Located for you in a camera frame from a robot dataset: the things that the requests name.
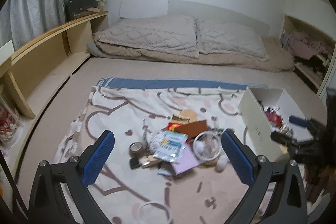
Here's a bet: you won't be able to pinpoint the white louvered door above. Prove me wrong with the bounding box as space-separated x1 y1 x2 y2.
316 46 336 98

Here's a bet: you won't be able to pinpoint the white round jar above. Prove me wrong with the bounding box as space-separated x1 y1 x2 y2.
194 140 207 154

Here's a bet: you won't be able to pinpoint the person's right forearm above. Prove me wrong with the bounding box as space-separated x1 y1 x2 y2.
306 162 336 203

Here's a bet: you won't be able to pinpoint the blue wet wipe packet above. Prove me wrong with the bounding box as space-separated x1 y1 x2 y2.
153 132 188 163

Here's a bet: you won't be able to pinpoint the black bag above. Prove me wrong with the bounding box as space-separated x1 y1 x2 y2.
65 0 101 21

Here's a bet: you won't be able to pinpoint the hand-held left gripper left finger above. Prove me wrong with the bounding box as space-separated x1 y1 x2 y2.
28 130 116 224

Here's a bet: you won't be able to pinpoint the white egg-shaped sponge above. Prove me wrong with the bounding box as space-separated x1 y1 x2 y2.
216 155 229 171

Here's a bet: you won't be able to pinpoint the wooden blocks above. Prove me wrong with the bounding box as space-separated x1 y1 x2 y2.
142 154 163 168

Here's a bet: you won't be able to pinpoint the beige textured cushion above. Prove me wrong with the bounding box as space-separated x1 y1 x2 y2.
87 36 296 73

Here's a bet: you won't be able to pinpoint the grey quilted pillow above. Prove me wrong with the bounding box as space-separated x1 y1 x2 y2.
94 15 200 58
196 18 269 61

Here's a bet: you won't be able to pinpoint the clear round container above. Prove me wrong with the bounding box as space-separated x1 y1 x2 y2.
193 131 221 161

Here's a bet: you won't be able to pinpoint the pink clothes pile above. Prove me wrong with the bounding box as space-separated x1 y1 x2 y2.
287 31 328 59

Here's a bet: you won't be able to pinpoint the round yellow powder puff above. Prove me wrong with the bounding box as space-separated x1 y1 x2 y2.
181 109 198 121

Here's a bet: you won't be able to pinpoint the white shoe box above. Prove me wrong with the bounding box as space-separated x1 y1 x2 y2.
238 86 313 161

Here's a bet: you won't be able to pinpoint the wooden shelf unit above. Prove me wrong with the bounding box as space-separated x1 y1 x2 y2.
0 11 109 119

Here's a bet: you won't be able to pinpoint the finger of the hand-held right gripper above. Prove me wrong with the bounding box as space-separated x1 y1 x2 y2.
270 132 297 147
288 115 315 128

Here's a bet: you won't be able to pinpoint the small red box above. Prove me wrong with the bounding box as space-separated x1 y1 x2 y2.
265 107 284 126

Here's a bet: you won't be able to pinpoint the brown tape roll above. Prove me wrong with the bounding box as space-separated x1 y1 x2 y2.
129 142 145 157

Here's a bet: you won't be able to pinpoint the clear doll display case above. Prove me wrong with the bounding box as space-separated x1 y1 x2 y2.
0 98 21 146

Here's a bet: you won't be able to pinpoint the printed blanket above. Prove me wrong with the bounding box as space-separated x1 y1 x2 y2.
56 77 310 224

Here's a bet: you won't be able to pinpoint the purple notebook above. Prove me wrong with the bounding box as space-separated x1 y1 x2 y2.
171 147 201 177

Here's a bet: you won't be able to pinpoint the small pale blue packet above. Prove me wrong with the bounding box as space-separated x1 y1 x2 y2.
157 164 171 176

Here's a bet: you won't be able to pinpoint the white card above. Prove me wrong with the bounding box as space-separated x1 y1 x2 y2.
0 40 13 59

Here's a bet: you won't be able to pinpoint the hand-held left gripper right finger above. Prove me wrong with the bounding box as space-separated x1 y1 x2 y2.
221 129 307 224

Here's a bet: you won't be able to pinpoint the brown leather wallet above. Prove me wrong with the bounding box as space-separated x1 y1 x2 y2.
175 120 208 136

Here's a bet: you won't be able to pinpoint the gold foil packet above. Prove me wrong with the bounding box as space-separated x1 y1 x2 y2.
172 114 191 123

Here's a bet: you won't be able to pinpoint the white silicone ring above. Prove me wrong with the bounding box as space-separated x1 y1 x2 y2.
138 202 174 224

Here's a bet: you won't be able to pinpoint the white headboard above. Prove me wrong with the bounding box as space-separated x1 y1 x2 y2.
168 0 271 37

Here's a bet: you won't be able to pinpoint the grey curtain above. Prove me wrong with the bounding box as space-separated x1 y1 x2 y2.
0 0 76 50

